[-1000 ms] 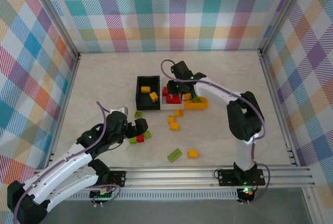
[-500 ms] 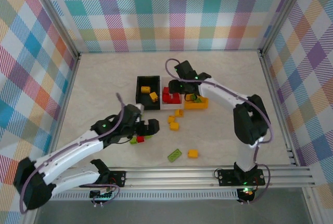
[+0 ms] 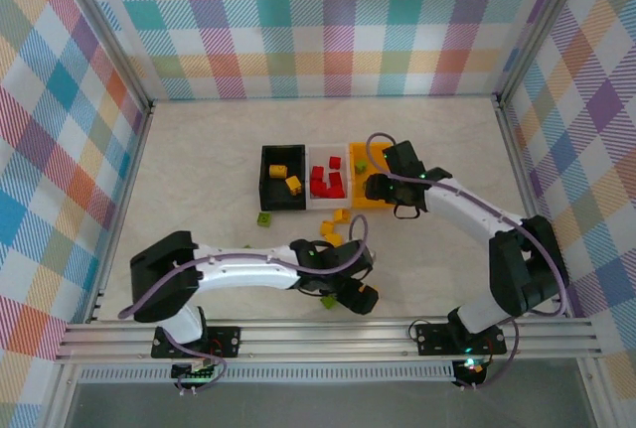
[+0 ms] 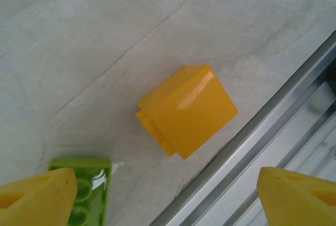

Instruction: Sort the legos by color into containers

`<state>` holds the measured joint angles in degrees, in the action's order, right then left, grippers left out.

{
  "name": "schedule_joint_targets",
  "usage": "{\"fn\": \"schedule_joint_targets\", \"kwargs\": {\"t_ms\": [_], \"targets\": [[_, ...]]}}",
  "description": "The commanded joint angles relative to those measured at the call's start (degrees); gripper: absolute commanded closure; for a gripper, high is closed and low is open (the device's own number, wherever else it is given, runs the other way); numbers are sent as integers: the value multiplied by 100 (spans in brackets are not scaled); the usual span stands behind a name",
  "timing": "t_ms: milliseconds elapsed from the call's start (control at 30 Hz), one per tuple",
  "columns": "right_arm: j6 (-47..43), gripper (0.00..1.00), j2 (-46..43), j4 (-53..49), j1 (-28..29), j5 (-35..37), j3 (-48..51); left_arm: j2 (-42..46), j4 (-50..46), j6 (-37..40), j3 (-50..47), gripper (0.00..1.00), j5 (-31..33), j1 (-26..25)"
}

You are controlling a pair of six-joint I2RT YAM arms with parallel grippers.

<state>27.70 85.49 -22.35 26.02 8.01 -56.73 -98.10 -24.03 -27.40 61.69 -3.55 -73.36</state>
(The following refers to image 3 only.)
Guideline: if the yellow plastic bin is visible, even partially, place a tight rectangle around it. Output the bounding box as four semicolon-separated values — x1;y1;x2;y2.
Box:
348;141;397;211

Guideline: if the clear plastic bin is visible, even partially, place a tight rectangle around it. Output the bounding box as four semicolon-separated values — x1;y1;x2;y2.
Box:
304;142;355;212

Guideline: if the black plastic bin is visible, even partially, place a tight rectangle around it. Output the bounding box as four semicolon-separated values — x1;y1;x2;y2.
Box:
259;143;308;213

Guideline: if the right controller board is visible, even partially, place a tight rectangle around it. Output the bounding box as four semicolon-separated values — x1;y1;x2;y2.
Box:
451;357;486;385

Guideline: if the controller board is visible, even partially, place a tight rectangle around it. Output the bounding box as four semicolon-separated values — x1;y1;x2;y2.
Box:
451;357;486;385
171;360;220;383

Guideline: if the left controller board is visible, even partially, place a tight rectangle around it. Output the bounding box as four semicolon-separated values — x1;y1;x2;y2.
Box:
171;360;220;383

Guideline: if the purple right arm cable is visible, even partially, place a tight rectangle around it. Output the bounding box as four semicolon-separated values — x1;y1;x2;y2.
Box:
366;132;570;392

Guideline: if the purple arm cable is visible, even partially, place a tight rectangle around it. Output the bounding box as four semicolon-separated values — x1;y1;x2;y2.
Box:
117;214;370;395
366;132;570;392

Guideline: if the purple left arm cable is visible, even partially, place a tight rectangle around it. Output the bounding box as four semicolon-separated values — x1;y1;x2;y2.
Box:
117;214;370;395

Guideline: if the aluminium mounting rail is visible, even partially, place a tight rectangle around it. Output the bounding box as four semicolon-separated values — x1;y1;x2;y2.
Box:
54;317;600;364

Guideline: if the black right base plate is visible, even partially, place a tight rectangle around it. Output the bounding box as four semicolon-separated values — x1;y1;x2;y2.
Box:
415;322;508;356

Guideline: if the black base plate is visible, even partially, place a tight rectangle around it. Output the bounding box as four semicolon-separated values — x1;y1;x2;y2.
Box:
151;326;242;360
415;322;508;356

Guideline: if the slotted grey cable duct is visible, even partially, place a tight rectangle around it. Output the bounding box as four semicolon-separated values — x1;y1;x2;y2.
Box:
77;361;456;383

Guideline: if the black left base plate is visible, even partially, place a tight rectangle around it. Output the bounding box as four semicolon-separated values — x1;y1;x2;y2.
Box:
151;326;242;360

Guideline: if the aluminium right side rail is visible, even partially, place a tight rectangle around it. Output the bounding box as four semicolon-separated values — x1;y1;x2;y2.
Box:
493;93;620;428

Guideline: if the aluminium left side rail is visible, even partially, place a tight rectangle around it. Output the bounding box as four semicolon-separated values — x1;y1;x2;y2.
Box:
42;99;156;428

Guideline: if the aluminium right corner post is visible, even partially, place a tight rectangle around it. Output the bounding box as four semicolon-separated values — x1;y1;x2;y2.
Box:
494;0;595;106

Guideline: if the aluminium corner post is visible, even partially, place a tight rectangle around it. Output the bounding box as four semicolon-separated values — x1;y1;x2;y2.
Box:
494;0;595;106
47;0;156;116

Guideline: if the aluminium left corner post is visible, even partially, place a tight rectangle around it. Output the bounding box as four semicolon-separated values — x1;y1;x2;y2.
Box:
47;0;156;116

